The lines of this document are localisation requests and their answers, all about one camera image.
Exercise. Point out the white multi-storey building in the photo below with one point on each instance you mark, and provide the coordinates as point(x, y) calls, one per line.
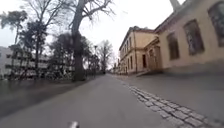
point(6, 61)

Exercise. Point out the row of trees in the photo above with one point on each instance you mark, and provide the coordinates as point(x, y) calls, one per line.
point(36, 50)

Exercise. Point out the grey cobblestone strip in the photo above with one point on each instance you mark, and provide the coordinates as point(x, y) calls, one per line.
point(166, 108)

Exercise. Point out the grey asphalt path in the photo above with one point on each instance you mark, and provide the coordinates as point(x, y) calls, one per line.
point(100, 103)

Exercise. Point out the large bare tree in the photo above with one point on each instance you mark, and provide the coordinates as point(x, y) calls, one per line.
point(78, 50)

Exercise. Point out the grey paved side area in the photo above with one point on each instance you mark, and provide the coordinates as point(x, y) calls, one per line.
point(190, 90)

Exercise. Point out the yellow two-storey building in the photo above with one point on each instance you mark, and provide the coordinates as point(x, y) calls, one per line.
point(135, 50)

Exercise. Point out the yellow single-storey building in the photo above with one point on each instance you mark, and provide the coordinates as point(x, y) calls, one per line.
point(193, 40)

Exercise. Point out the dark bare ground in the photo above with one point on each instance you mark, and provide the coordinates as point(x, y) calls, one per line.
point(30, 91)

